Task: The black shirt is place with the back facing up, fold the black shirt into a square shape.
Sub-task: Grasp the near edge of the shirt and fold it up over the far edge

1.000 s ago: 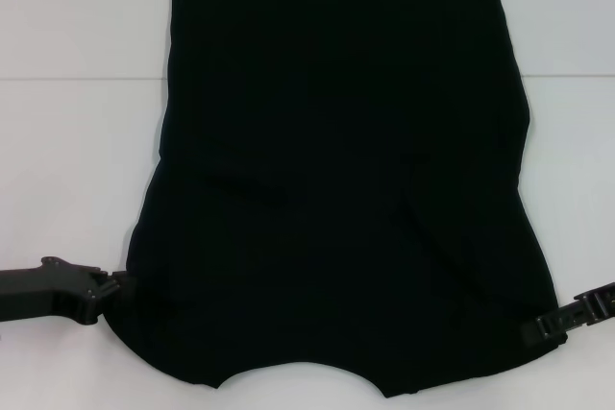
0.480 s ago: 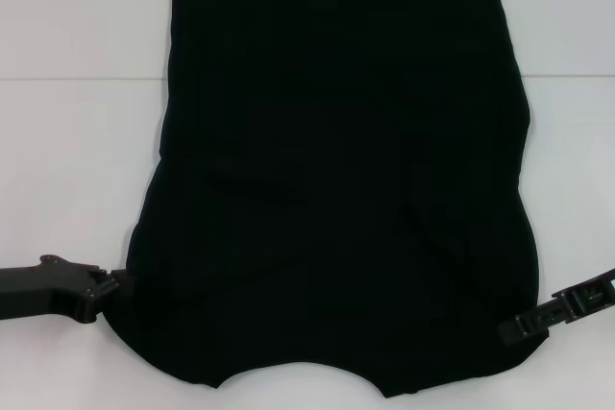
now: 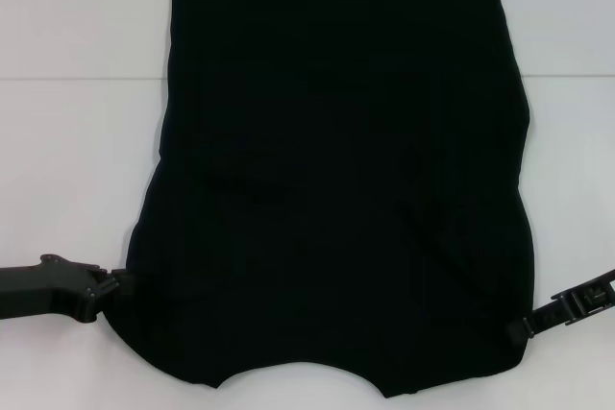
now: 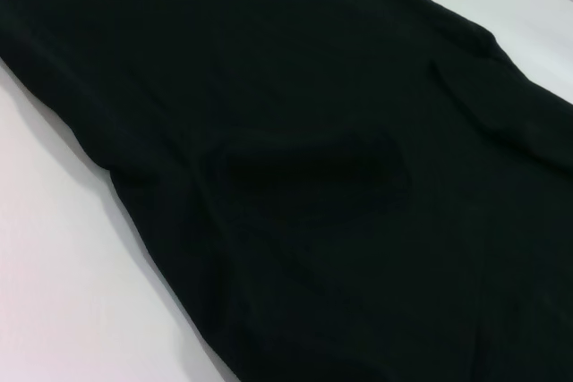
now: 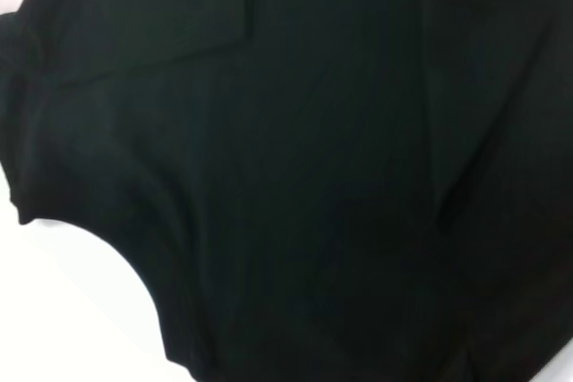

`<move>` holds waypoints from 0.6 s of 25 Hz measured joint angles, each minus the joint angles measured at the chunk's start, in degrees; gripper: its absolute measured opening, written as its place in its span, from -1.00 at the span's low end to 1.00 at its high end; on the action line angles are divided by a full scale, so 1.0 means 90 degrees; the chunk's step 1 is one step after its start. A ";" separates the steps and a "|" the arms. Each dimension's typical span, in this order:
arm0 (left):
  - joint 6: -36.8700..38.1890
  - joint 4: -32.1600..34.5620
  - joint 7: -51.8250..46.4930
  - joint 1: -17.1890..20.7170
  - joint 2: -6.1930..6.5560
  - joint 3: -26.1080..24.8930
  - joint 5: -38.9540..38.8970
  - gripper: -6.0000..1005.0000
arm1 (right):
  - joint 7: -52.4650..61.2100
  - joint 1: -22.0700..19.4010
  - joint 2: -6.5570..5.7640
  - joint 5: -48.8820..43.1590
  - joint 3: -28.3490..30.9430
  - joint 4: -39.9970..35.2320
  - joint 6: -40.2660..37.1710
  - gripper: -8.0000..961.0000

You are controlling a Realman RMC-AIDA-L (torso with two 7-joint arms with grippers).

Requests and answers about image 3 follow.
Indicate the black shirt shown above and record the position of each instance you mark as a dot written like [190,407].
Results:
[336,141]

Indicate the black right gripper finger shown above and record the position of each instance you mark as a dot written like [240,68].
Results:
[552,320]
[519,333]

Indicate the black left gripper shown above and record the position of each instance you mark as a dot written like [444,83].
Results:
[43,285]

